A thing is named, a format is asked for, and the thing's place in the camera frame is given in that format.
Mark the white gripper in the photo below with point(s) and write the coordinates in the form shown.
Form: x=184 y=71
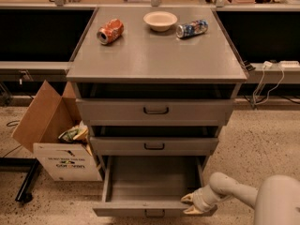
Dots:
x=201 y=201

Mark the grey bottom drawer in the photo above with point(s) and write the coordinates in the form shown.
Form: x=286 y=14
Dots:
x=149 y=187

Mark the grey drawer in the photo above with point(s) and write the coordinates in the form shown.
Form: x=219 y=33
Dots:
x=154 y=112
x=149 y=187
x=142 y=146

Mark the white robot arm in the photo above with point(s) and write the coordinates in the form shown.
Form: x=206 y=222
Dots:
x=275 y=202

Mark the grey middle drawer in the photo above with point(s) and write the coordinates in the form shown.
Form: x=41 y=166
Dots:
x=142 y=146

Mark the grey drawer cabinet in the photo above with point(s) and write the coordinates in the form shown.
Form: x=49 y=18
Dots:
x=143 y=64

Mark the grey top drawer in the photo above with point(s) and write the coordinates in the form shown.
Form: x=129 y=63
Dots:
x=154 y=112

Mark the crumpled trash in box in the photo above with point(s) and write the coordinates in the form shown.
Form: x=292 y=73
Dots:
x=77 y=133

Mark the black metal stand leg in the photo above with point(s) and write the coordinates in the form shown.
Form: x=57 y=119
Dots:
x=30 y=167

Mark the cardboard trash box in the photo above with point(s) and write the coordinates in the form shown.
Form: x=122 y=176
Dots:
x=48 y=116

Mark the white power strip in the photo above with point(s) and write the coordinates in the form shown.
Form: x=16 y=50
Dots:
x=289 y=64

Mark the blue white soda can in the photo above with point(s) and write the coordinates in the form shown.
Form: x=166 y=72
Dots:
x=192 y=29

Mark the crushed orange soda can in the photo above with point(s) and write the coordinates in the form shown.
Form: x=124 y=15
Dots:
x=110 y=31

